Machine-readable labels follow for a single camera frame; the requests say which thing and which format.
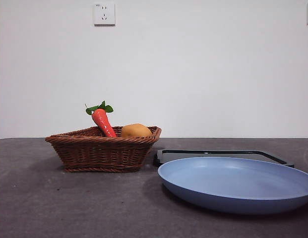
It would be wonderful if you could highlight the brown wicker basket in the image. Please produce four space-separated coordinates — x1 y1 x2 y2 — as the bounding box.
45 125 162 173

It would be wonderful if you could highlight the orange carrot with green leaves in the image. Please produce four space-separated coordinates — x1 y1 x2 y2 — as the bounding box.
84 100 118 138

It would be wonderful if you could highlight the yellow-brown potato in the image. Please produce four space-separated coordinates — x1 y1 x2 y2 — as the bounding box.
121 123 153 139

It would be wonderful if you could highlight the white wall socket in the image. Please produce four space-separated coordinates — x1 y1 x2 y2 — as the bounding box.
94 2 116 26

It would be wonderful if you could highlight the black flat tray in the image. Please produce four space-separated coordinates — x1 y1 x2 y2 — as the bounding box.
153 148 295 168

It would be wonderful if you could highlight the blue plate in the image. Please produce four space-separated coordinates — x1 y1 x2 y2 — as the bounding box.
157 156 308 215

